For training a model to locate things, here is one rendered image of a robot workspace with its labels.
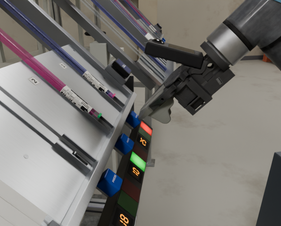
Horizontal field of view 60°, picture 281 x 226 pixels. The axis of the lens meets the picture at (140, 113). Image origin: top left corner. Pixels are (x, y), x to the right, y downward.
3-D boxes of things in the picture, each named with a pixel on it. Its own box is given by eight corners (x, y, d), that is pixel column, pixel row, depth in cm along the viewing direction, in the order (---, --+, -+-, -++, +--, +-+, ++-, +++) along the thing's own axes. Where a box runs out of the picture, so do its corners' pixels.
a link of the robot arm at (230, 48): (226, 23, 42) (218, 21, 49) (205, 44, 44) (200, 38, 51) (254, 54, 43) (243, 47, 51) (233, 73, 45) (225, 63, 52)
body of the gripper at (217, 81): (190, 118, 50) (239, 76, 45) (159, 89, 48) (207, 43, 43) (188, 104, 56) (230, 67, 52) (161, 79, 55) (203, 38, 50)
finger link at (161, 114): (152, 138, 53) (184, 111, 50) (132, 120, 52) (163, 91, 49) (154, 132, 56) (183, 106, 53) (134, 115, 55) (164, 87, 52)
